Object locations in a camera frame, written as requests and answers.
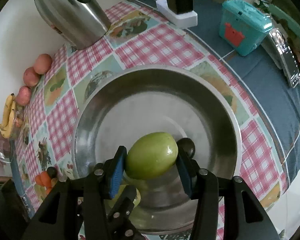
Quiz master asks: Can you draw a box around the dark round plum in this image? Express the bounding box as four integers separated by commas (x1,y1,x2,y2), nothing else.
47,166,58,179

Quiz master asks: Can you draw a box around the dark heart-shaped plum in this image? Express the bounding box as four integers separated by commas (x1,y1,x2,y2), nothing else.
177,138,196,159

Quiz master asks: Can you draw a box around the orange tangerine with stem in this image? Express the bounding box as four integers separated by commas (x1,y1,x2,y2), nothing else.
45,187,52,195

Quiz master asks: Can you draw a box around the brown kiwi fruit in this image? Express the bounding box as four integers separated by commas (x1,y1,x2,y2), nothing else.
51,177,58,187

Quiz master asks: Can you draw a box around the glass fruit bowl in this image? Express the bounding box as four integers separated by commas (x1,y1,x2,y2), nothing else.
10,104,26,140

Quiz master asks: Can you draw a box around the yellow banana bunch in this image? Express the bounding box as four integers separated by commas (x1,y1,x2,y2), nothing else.
0,93,16,139

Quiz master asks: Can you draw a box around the round stainless steel plate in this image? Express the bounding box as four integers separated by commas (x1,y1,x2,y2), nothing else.
72,65,242,235

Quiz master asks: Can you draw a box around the red apple left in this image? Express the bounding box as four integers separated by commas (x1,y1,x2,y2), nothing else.
16,86,31,106

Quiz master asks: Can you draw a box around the red apple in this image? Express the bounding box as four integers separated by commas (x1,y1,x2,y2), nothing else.
33,54,52,75
23,67,40,87
16,86,31,106

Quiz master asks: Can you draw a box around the red apple middle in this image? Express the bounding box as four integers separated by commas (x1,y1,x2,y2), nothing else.
23,67,40,87

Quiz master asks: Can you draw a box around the red apple right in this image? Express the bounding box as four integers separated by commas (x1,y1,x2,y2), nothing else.
33,54,52,75

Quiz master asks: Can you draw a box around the silver remote device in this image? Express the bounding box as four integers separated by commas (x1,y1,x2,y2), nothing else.
261,28,300,88

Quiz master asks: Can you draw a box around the checkered fruit tablecloth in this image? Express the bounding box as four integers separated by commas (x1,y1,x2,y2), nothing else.
13,0,291,240

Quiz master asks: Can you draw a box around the teal plastic box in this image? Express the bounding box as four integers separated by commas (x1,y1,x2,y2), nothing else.
219,0,273,56

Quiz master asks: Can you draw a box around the stainless steel thermos jug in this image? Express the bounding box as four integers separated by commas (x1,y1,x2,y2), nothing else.
34,0,111,50

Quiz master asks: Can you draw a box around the white power strip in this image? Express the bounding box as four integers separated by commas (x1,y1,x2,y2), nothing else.
156,0,198,29

